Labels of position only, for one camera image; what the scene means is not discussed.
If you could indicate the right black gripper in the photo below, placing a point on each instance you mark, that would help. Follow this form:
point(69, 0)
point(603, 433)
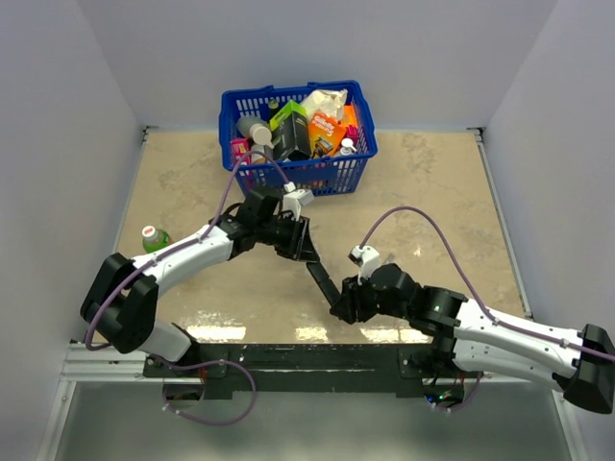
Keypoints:
point(350, 306)

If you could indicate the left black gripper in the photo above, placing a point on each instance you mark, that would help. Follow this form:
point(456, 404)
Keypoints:
point(299, 240)

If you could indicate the black remote control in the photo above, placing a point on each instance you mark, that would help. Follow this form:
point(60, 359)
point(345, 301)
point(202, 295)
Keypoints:
point(324, 282)

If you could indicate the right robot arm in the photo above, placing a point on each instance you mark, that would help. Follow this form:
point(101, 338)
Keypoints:
point(578, 363)

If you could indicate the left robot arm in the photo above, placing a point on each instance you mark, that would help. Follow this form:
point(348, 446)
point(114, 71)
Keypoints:
point(121, 304)

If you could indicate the blue plastic basket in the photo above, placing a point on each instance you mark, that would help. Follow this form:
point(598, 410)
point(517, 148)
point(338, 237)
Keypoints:
point(327, 176)

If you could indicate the orange label bottle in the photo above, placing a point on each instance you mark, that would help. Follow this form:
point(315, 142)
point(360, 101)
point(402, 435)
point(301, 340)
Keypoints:
point(260, 154)

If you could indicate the white pump bottle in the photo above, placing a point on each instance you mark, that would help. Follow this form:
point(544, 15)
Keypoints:
point(347, 147)

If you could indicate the orange Gillette razor box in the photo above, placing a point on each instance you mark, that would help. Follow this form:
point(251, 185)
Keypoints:
point(325, 135)

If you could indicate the pink packet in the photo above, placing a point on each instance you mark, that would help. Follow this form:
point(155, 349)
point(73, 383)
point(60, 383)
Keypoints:
point(239, 147)

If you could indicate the black green carton box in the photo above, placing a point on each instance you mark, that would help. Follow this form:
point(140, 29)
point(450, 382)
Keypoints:
point(289, 128)

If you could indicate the grey white bottle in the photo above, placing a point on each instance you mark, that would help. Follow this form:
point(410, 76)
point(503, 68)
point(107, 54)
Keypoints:
point(256, 130)

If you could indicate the crumpled white paper bag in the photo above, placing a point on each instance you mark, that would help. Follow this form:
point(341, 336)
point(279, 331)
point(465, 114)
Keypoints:
point(329, 102)

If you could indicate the green orange drink bottle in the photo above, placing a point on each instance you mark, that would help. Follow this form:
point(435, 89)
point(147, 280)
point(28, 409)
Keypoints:
point(154, 239)

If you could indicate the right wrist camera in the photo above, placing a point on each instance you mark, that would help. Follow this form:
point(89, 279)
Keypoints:
point(367, 259)

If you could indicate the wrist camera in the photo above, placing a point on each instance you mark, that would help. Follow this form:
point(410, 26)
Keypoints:
point(295, 199)
point(367, 259)

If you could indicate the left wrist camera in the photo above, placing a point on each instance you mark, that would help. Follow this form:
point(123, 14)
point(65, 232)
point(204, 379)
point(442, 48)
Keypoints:
point(295, 199)

